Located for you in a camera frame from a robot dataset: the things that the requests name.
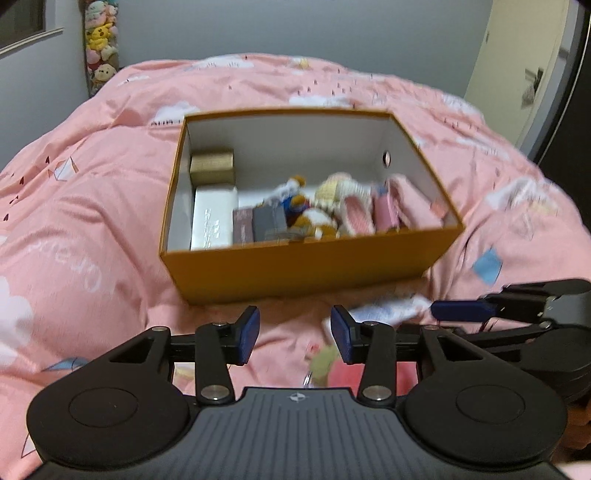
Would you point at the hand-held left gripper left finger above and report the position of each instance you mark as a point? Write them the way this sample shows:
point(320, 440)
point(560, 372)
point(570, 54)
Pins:
point(248, 334)

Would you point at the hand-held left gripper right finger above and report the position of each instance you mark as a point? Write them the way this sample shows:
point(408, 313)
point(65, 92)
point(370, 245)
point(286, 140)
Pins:
point(342, 334)

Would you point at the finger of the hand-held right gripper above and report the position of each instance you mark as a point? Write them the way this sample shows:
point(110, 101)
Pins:
point(503, 334)
point(461, 310)

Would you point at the orange cardboard box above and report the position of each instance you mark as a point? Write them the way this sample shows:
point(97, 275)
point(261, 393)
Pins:
point(300, 272)

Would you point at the dark grey box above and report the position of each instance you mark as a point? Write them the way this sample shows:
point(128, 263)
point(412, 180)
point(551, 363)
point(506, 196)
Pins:
point(268, 221)

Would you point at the brown white duck plush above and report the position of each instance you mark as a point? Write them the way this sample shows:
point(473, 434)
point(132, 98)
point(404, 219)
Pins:
point(304, 217)

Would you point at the green pink plush toy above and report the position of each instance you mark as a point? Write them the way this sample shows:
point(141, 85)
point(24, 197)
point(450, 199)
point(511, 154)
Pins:
point(328, 362)

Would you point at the maroon box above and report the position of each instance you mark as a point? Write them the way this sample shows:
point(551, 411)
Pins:
point(242, 226)

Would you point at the long white box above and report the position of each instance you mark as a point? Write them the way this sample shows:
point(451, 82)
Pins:
point(212, 221)

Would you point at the pink knitted items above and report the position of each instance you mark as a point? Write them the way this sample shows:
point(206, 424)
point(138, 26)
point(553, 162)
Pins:
point(392, 207)

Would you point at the cream pink plush toy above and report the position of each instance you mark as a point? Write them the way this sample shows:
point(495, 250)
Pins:
point(332, 189)

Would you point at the small gold box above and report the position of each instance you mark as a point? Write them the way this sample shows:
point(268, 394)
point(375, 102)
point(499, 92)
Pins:
point(212, 166)

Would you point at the pink printed blanket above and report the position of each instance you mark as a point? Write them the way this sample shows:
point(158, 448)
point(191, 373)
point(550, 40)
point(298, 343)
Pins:
point(92, 207)

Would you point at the cream door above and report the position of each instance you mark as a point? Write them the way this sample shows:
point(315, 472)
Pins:
point(503, 55)

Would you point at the stack of plush toys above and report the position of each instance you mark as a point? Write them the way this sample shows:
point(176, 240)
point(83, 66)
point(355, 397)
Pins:
point(102, 46)

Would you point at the window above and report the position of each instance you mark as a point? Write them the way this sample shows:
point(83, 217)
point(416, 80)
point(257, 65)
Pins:
point(23, 18)

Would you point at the dark door frame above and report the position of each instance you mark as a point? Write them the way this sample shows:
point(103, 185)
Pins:
point(572, 115)

